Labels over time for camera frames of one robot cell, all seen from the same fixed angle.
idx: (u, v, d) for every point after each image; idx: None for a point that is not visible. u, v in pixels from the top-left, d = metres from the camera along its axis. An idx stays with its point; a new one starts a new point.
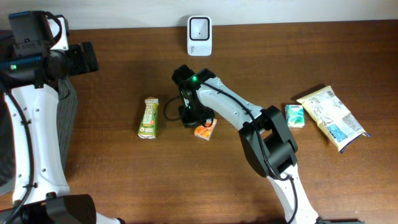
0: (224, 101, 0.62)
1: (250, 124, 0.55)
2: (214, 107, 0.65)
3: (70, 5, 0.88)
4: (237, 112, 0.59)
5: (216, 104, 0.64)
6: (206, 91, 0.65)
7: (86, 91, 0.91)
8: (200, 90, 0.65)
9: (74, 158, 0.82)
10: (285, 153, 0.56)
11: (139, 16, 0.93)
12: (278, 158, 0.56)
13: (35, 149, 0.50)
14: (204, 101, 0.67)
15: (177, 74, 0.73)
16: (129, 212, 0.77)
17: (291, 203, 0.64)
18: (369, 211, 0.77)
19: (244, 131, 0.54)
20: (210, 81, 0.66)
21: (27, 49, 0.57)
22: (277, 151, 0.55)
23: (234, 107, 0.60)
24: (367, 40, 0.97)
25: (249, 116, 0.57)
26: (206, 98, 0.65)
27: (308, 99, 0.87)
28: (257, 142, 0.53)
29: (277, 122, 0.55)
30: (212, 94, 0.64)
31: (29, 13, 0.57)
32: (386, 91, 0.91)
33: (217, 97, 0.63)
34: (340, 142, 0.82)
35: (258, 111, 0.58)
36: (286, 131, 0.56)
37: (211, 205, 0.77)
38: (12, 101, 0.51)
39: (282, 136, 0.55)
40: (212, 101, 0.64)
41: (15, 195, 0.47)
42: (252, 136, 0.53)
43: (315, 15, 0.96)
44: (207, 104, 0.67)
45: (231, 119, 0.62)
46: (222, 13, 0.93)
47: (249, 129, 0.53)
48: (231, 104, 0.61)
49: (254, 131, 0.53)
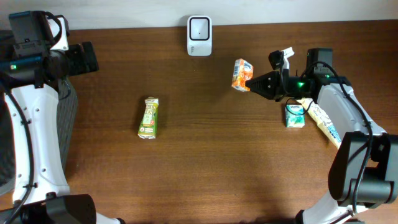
0: (347, 107, 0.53)
1: (364, 135, 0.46)
2: (331, 108, 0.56)
3: (70, 5, 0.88)
4: (354, 121, 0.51)
5: (333, 106, 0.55)
6: (333, 89, 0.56)
7: (86, 91, 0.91)
8: (327, 86, 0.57)
9: (73, 158, 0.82)
10: (378, 195, 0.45)
11: (139, 16, 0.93)
12: (370, 195, 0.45)
13: (35, 149, 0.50)
14: (323, 98, 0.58)
15: (320, 54, 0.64)
16: (129, 212, 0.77)
17: (325, 217, 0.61)
18: (369, 211, 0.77)
19: (357, 137, 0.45)
20: (348, 88, 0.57)
21: (27, 49, 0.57)
22: (373, 186, 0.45)
23: (354, 115, 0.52)
24: (368, 40, 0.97)
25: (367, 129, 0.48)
26: (328, 96, 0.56)
27: (308, 99, 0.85)
28: (359, 155, 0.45)
29: (395, 155, 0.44)
30: (337, 96, 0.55)
31: (29, 13, 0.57)
32: (387, 91, 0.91)
33: (341, 100, 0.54)
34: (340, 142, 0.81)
35: (379, 131, 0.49)
36: (397, 171, 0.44)
37: (211, 205, 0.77)
38: (12, 101, 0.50)
39: (387, 174, 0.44)
40: (332, 101, 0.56)
41: (15, 195, 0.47)
42: (359, 146, 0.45)
43: (316, 15, 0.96)
44: (322, 104, 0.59)
45: (341, 126, 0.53)
46: (222, 13, 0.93)
47: (362, 139, 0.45)
48: (352, 111, 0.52)
49: (364, 143, 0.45)
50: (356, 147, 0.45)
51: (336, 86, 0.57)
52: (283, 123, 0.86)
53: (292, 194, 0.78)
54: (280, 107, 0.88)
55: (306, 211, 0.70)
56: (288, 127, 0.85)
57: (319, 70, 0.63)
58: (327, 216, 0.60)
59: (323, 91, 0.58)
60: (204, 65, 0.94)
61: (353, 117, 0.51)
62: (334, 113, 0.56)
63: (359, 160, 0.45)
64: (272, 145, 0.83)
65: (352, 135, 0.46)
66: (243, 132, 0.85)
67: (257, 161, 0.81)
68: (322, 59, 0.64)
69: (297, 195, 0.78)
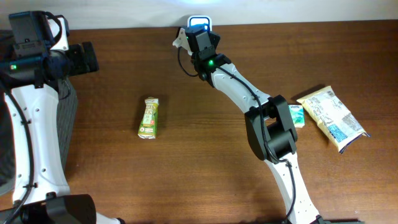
0: (234, 85, 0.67)
1: (256, 110, 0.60)
2: (227, 90, 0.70)
3: (71, 5, 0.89)
4: (245, 98, 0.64)
5: (226, 88, 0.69)
6: (221, 74, 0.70)
7: (86, 91, 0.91)
8: (215, 73, 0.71)
9: (74, 158, 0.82)
10: (285, 139, 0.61)
11: (140, 16, 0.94)
12: (278, 142, 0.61)
13: (35, 149, 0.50)
14: (217, 83, 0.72)
15: (198, 40, 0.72)
16: (128, 212, 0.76)
17: (291, 191, 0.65)
18: (370, 211, 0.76)
19: (249, 114, 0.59)
20: (230, 66, 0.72)
21: (27, 49, 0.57)
22: (278, 136, 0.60)
23: (243, 93, 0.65)
24: (367, 40, 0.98)
25: (256, 101, 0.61)
26: (221, 81, 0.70)
27: (308, 99, 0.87)
28: (258, 126, 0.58)
29: (282, 112, 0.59)
30: (226, 79, 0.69)
31: (29, 14, 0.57)
32: (387, 90, 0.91)
33: (231, 82, 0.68)
34: (340, 142, 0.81)
35: (265, 98, 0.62)
36: (288, 121, 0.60)
37: (211, 205, 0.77)
38: (12, 101, 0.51)
39: (283, 125, 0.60)
40: (224, 84, 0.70)
41: (15, 195, 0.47)
42: (255, 121, 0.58)
43: (314, 15, 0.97)
44: (220, 88, 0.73)
45: (239, 104, 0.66)
46: (222, 12, 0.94)
47: (254, 114, 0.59)
48: (240, 89, 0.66)
49: (258, 116, 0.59)
50: (256, 121, 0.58)
51: (221, 70, 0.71)
52: None
53: None
54: None
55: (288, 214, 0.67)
56: None
57: (204, 55, 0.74)
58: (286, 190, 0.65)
59: (212, 78, 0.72)
60: None
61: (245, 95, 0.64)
62: (231, 96, 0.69)
63: (260, 128, 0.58)
64: None
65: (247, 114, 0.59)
66: (242, 132, 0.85)
67: (256, 161, 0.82)
68: (201, 40, 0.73)
69: None
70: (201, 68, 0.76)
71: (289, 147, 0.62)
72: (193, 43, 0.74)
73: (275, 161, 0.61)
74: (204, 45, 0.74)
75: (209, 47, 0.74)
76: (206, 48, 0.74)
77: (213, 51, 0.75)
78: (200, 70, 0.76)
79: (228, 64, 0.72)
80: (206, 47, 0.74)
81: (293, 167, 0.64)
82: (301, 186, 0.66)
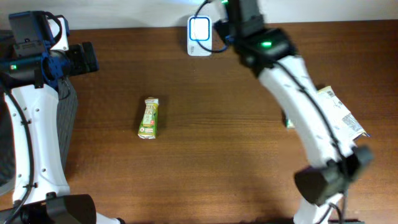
0: (303, 106, 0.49)
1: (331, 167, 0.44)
2: (283, 101, 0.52)
3: (71, 5, 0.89)
4: (319, 137, 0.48)
5: (286, 100, 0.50)
6: (281, 79, 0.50)
7: (86, 92, 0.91)
8: (273, 70, 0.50)
9: (74, 158, 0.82)
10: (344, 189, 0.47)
11: (140, 16, 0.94)
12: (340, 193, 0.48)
13: (35, 149, 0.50)
14: (268, 83, 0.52)
15: (242, 5, 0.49)
16: (129, 212, 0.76)
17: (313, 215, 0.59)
18: (369, 211, 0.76)
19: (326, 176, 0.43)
20: (293, 62, 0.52)
21: (27, 49, 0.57)
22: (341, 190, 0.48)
23: (314, 129, 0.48)
24: (367, 40, 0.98)
25: (336, 147, 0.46)
26: (282, 93, 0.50)
27: None
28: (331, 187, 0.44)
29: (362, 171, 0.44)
30: (287, 88, 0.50)
31: (29, 13, 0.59)
32: (387, 91, 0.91)
33: (298, 98, 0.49)
34: None
35: (349, 145, 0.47)
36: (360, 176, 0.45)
37: (211, 205, 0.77)
38: (12, 101, 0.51)
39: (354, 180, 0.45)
40: (283, 95, 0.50)
41: (15, 195, 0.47)
42: (330, 183, 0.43)
43: (314, 15, 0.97)
44: (271, 91, 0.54)
45: (303, 134, 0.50)
46: None
47: (329, 173, 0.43)
48: (310, 117, 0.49)
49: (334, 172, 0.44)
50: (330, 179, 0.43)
51: (283, 73, 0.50)
52: (283, 122, 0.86)
53: (293, 194, 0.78)
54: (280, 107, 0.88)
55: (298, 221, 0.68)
56: (289, 127, 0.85)
57: (249, 28, 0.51)
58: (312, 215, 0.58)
59: (266, 75, 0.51)
60: (204, 65, 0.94)
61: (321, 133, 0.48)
62: (290, 113, 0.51)
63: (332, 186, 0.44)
64: (272, 145, 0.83)
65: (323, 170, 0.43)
66: (242, 132, 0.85)
67: (256, 162, 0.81)
68: (245, 4, 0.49)
69: (298, 195, 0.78)
70: (244, 50, 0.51)
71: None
72: (232, 12, 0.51)
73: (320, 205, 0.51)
74: (250, 15, 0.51)
75: (258, 18, 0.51)
76: (252, 19, 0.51)
77: (260, 25, 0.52)
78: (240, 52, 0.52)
79: (293, 57, 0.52)
80: (252, 17, 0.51)
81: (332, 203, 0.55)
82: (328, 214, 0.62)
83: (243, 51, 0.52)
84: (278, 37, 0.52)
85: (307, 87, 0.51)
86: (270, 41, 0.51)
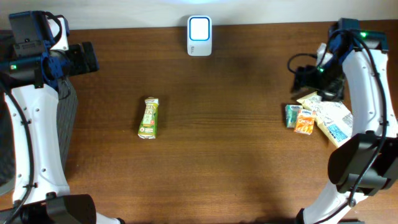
0: (370, 86, 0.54)
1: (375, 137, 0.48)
2: (352, 81, 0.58)
3: (71, 5, 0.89)
4: (373, 114, 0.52)
5: (357, 79, 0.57)
6: (362, 61, 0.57)
7: (86, 92, 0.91)
8: (359, 54, 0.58)
9: (74, 158, 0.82)
10: (374, 184, 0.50)
11: (140, 16, 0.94)
12: (368, 183, 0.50)
13: (35, 148, 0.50)
14: (349, 64, 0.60)
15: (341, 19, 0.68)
16: (129, 212, 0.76)
17: (327, 210, 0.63)
18: (369, 211, 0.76)
19: (367, 139, 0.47)
20: (381, 56, 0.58)
21: (27, 49, 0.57)
22: (371, 179, 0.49)
23: (372, 105, 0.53)
24: None
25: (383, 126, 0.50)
26: (357, 68, 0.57)
27: (308, 99, 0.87)
28: (365, 155, 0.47)
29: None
30: (365, 70, 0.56)
31: (29, 14, 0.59)
32: (387, 91, 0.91)
33: (367, 79, 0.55)
34: (339, 142, 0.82)
35: (393, 133, 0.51)
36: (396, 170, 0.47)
37: (211, 205, 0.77)
38: (12, 101, 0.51)
39: (387, 172, 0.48)
40: (358, 74, 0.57)
41: (15, 195, 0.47)
42: (367, 147, 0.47)
43: (314, 15, 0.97)
44: (347, 73, 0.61)
45: (357, 106, 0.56)
46: (222, 12, 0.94)
47: (371, 140, 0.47)
48: (372, 94, 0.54)
49: (372, 146, 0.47)
50: (364, 148, 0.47)
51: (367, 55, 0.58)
52: (283, 123, 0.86)
53: (293, 194, 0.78)
54: (281, 107, 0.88)
55: (310, 219, 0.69)
56: (289, 127, 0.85)
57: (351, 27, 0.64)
58: (327, 206, 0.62)
59: (352, 56, 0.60)
60: (204, 64, 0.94)
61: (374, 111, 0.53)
62: (355, 86, 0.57)
63: (365, 158, 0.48)
64: (272, 145, 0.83)
65: (362, 135, 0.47)
66: (242, 131, 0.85)
67: (257, 161, 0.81)
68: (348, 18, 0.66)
69: (298, 195, 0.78)
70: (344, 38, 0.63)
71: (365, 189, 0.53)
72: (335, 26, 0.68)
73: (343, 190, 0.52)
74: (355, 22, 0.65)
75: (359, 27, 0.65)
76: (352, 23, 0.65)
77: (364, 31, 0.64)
78: (339, 46, 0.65)
79: (381, 53, 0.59)
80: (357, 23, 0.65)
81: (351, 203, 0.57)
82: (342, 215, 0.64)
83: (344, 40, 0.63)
84: (375, 35, 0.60)
85: (381, 75, 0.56)
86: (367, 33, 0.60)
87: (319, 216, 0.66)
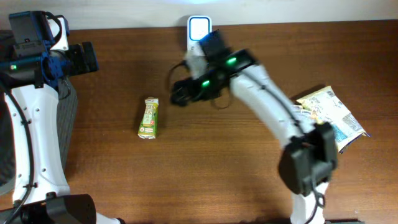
0: (265, 99, 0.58)
1: (296, 143, 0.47)
2: (252, 101, 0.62)
3: (71, 5, 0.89)
4: (283, 121, 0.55)
5: (254, 99, 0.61)
6: (247, 83, 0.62)
7: (86, 92, 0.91)
8: (240, 79, 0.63)
9: (74, 158, 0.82)
10: (326, 172, 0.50)
11: (140, 16, 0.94)
12: (320, 175, 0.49)
13: (35, 148, 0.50)
14: (241, 90, 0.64)
15: (210, 43, 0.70)
16: (129, 212, 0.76)
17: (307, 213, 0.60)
18: (369, 211, 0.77)
19: (291, 150, 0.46)
20: (255, 70, 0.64)
21: (27, 49, 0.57)
22: (319, 171, 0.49)
23: (280, 115, 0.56)
24: (367, 40, 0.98)
25: (298, 127, 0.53)
26: (247, 91, 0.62)
27: (308, 99, 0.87)
28: (302, 161, 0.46)
29: (329, 144, 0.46)
30: (254, 89, 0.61)
31: (29, 12, 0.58)
32: (387, 90, 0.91)
33: (259, 94, 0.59)
34: (339, 142, 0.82)
35: (310, 124, 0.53)
36: (333, 152, 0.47)
37: (211, 205, 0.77)
38: (12, 101, 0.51)
39: (328, 158, 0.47)
40: (252, 95, 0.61)
41: (15, 195, 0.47)
42: (300, 154, 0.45)
43: (314, 15, 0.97)
44: (244, 96, 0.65)
45: (272, 124, 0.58)
46: (222, 12, 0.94)
47: (296, 149, 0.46)
48: (274, 106, 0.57)
49: (303, 150, 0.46)
50: (296, 157, 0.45)
51: (245, 76, 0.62)
52: None
53: None
54: None
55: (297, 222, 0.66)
56: None
57: (217, 52, 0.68)
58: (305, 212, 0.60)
59: (237, 83, 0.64)
60: None
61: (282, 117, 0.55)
62: (257, 106, 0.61)
63: (305, 162, 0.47)
64: (272, 145, 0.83)
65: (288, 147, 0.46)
66: (242, 131, 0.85)
67: (256, 161, 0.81)
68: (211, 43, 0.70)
69: None
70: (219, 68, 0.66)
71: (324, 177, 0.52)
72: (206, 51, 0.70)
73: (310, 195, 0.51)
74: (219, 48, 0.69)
75: (222, 50, 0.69)
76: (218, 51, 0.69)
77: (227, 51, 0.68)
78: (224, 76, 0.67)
79: (254, 66, 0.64)
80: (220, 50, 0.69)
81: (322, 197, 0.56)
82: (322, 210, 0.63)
83: (221, 72, 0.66)
84: (244, 57, 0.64)
85: (267, 86, 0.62)
86: (235, 58, 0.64)
87: (300, 221, 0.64)
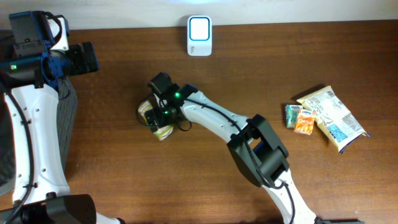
0: (208, 116, 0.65)
1: (238, 137, 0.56)
2: (201, 121, 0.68)
3: (71, 5, 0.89)
4: (223, 125, 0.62)
5: (200, 119, 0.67)
6: (190, 106, 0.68)
7: (86, 92, 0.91)
8: (185, 106, 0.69)
9: (74, 158, 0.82)
10: (276, 159, 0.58)
11: (140, 16, 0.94)
12: (272, 163, 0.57)
13: (35, 149, 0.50)
14: (189, 115, 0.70)
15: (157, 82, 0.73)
16: (129, 212, 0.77)
17: (288, 206, 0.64)
18: (369, 211, 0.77)
19: (233, 144, 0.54)
20: (198, 94, 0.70)
21: (27, 49, 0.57)
22: (268, 159, 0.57)
23: (221, 121, 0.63)
24: (367, 40, 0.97)
25: (235, 126, 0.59)
26: (193, 114, 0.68)
27: (307, 99, 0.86)
28: (247, 153, 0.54)
29: (264, 131, 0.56)
30: (196, 109, 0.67)
31: (29, 13, 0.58)
32: (387, 91, 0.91)
33: (202, 111, 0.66)
34: (340, 142, 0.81)
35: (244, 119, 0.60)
36: (272, 138, 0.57)
37: (211, 205, 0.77)
38: (12, 101, 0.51)
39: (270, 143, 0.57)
40: (197, 116, 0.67)
41: (15, 195, 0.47)
42: (241, 148, 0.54)
43: (314, 15, 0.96)
44: (193, 118, 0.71)
45: (218, 132, 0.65)
46: (222, 12, 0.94)
47: (237, 143, 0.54)
48: (215, 117, 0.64)
49: (244, 144, 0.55)
50: (240, 150, 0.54)
51: (189, 101, 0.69)
52: (283, 123, 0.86)
53: None
54: (281, 108, 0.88)
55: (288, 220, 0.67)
56: (289, 127, 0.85)
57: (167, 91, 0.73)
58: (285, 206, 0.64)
59: (183, 111, 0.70)
60: (204, 65, 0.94)
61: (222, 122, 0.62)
62: (206, 124, 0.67)
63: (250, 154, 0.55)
64: None
65: (230, 145, 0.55)
66: None
67: None
68: (161, 81, 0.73)
69: None
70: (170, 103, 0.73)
71: (280, 167, 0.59)
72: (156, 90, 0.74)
73: (271, 185, 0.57)
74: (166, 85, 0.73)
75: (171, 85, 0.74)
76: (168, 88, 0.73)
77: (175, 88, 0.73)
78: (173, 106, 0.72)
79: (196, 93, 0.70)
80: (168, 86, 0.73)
81: (289, 183, 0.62)
82: (300, 203, 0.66)
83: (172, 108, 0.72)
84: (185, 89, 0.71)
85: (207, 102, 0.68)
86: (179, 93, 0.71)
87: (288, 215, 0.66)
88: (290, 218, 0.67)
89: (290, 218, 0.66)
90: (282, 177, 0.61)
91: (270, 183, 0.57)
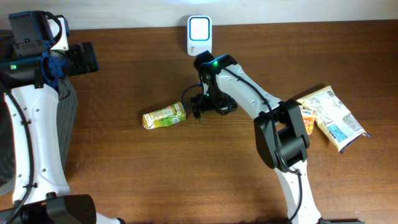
0: (242, 88, 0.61)
1: (266, 115, 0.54)
2: (233, 93, 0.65)
3: (71, 5, 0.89)
4: (254, 101, 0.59)
5: (233, 90, 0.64)
6: (226, 76, 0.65)
7: (86, 91, 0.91)
8: (220, 75, 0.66)
9: (74, 158, 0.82)
10: (297, 147, 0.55)
11: (140, 16, 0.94)
12: (291, 149, 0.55)
13: (35, 149, 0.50)
14: (223, 86, 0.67)
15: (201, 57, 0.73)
16: (129, 212, 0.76)
17: (296, 196, 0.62)
18: (369, 211, 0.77)
19: (259, 119, 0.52)
20: (236, 66, 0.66)
21: (27, 49, 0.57)
22: (290, 144, 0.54)
23: (252, 96, 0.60)
24: (367, 40, 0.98)
25: (266, 106, 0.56)
26: (227, 83, 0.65)
27: (308, 99, 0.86)
28: (270, 131, 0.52)
29: (295, 116, 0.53)
30: (232, 81, 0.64)
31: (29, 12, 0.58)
32: (387, 91, 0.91)
33: (237, 83, 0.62)
34: (340, 142, 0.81)
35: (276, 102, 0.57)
36: (299, 126, 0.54)
37: (211, 205, 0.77)
38: (12, 101, 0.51)
39: (296, 129, 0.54)
40: (230, 86, 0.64)
41: (15, 195, 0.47)
42: (267, 125, 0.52)
43: (314, 15, 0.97)
44: (225, 90, 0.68)
45: (247, 108, 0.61)
46: (222, 12, 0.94)
47: (263, 120, 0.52)
48: (249, 90, 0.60)
49: (270, 121, 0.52)
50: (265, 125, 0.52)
51: (226, 70, 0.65)
52: None
53: None
54: None
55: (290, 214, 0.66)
56: None
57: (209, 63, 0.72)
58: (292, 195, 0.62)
59: (218, 80, 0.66)
60: None
61: (254, 99, 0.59)
62: (237, 98, 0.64)
63: (273, 134, 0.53)
64: None
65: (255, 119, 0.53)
66: (242, 132, 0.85)
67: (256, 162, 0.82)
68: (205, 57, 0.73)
69: None
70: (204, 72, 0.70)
71: (299, 156, 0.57)
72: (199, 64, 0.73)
73: (285, 170, 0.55)
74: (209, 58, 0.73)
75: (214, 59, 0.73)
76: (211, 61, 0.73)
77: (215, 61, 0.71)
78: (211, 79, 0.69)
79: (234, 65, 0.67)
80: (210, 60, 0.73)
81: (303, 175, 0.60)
82: (310, 196, 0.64)
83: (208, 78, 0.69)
84: (224, 60, 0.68)
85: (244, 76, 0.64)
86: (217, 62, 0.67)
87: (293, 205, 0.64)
88: (294, 210, 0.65)
89: (294, 210, 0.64)
90: (295, 165, 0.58)
91: (285, 168, 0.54)
